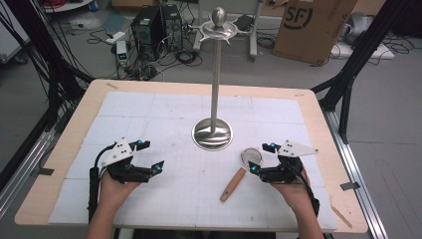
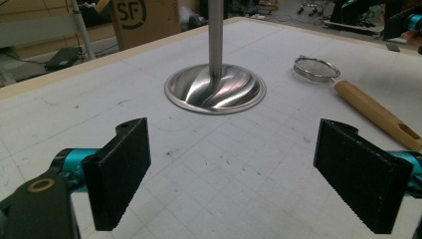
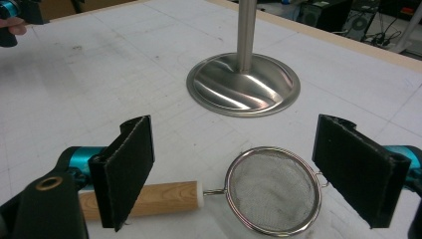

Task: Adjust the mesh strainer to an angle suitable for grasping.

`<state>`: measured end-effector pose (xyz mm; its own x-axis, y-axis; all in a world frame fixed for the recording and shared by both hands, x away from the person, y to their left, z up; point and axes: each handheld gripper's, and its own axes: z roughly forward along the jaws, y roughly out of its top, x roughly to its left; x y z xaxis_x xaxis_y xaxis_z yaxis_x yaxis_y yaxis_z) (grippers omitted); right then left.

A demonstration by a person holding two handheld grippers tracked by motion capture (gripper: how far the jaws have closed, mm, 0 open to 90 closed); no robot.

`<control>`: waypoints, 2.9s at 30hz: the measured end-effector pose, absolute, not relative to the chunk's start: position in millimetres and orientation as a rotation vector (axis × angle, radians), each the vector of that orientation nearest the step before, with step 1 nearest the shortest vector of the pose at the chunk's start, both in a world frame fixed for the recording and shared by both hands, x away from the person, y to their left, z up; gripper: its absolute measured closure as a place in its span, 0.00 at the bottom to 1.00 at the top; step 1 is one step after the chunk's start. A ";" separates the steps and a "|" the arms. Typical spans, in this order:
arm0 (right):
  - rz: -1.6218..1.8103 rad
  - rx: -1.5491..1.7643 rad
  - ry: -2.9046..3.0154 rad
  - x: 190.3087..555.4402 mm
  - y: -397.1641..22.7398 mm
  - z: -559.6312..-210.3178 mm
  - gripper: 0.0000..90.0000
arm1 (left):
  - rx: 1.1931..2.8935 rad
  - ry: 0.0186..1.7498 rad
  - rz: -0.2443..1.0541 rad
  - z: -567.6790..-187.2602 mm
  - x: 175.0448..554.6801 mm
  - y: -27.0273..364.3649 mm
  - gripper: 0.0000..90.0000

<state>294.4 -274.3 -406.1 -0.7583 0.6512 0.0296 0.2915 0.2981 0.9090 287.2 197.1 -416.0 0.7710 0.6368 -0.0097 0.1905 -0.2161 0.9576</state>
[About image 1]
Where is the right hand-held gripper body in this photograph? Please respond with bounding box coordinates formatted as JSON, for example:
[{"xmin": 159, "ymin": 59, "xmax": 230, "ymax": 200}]
[{"xmin": 260, "ymin": 139, "xmax": 319, "ymax": 184}]

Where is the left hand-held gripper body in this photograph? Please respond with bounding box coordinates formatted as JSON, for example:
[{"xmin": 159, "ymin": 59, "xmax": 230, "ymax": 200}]
[{"xmin": 99, "ymin": 137, "xmax": 154, "ymax": 185}]

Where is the small strainer with wooden handle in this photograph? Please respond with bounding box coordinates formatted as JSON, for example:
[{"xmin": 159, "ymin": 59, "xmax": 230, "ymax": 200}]
[{"xmin": 219, "ymin": 147, "xmax": 264, "ymax": 203}]

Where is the person's left hand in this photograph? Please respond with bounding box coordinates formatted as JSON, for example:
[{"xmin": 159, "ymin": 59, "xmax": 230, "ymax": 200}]
[{"xmin": 99, "ymin": 171, "xmax": 142, "ymax": 209}]

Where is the person's right hand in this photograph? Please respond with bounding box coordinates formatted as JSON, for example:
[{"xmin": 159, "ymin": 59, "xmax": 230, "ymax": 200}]
[{"xmin": 269, "ymin": 169, "xmax": 314, "ymax": 214}]

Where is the white grid mat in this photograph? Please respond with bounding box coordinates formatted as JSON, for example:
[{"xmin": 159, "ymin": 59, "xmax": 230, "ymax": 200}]
[{"xmin": 48, "ymin": 91, "xmax": 338, "ymax": 233}]

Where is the grey tape piece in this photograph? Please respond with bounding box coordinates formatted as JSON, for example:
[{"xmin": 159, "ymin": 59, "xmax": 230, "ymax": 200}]
[{"xmin": 339, "ymin": 181, "xmax": 361, "ymax": 192}]

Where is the steel hanging rack stand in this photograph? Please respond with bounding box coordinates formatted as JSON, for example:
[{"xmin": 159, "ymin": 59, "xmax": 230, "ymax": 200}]
[{"xmin": 190, "ymin": 6, "xmax": 241, "ymax": 152}]

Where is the person's dark clothing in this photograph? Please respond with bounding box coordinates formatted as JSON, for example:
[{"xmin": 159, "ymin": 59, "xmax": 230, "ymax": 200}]
[{"xmin": 132, "ymin": 229, "xmax": 277, "ymax": 239}]

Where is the thin wooden strip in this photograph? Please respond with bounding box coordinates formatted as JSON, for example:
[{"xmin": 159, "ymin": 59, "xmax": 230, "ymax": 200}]
[{"xmin": 330, "ymin": 204, "xmax": 353, "ymax": 230}]

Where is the small device with green display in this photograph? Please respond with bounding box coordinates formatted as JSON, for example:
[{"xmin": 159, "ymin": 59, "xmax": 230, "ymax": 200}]
[{"xmin": 115, "ymin": 40, "xmax": 129, "ymax": 68}]

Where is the white power strip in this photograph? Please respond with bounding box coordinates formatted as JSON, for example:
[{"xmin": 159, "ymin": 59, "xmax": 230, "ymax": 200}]
[{"xmin": 105, "ymin": 31, "xmax": 127, "ymax": 45}]

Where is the large black computer tower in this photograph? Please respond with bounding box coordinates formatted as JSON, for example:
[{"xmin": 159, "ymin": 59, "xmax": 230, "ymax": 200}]
[{"xmin": 130, "ymin": 5, "xmax": 167, "ymax": 63}]

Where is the brown cardboard box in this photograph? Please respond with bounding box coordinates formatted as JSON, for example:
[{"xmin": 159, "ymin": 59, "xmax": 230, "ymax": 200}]
[{"xmin": 272, "ymin": 0, "xmax": 358, "ymax": 66}]

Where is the slim black computer tower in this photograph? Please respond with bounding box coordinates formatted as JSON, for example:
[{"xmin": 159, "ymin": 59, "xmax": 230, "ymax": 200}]
[{"xmin": 160, "ymin": 3, "xmax": 184, "ymax": 53}]

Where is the white foam board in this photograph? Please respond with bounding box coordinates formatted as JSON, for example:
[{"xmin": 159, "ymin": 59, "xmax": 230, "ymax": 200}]
[{"xmin": 330, "ymin": 40, "xmax": 396, "ymax": 61}]

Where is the grey rounded appliance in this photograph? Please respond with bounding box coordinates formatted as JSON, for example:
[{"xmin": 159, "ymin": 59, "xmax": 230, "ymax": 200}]
[{"xmin": 342, "ymin": 11, "xmax": 375, "ymax": 47}]

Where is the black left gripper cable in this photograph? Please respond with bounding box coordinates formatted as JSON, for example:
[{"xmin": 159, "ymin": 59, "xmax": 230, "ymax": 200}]
[{"xmin": 87, "ymin": 141, "xmax": 117, "ymax": 224}]

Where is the aluminium rail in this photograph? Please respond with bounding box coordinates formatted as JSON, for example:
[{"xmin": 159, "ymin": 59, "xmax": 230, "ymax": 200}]
[
  {"xmin": 0, "ymin": 127, "xmax": 57, "ymax": 218},
  {"xmin": 321, "ymin": 107, "xmax": 390, "ymax": 239}
]

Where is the tangle of black floor cables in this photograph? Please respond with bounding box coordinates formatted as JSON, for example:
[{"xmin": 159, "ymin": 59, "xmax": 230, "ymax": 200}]
[{"xmin": 87, "ymin": 28, "xmax": 204, "ymax": 82}]

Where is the black metal frame post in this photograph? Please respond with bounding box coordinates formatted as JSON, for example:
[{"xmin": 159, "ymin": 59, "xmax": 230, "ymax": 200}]
[
  {"xmin": 311, "ymin": 0, "xmax": 422, "ymax": 144},
  {"xmin": 0, "ymin": 0, "xmax": 95, "ymax": 133}
]

